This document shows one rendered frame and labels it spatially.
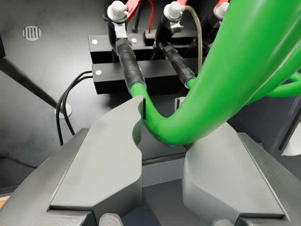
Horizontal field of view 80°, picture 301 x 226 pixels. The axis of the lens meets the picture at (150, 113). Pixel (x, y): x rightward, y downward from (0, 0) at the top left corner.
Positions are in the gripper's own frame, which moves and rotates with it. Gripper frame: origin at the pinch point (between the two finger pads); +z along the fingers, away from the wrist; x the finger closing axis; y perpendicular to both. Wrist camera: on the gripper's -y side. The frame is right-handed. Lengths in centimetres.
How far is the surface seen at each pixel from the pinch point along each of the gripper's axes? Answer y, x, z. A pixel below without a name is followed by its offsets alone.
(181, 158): 22.3, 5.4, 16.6
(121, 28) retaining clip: -2.4, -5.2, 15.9
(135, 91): 1.1, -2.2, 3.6
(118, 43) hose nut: -1.1, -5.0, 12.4
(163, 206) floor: 116, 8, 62
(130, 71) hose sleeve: 0.3, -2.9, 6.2
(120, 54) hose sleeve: -0.4, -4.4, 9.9
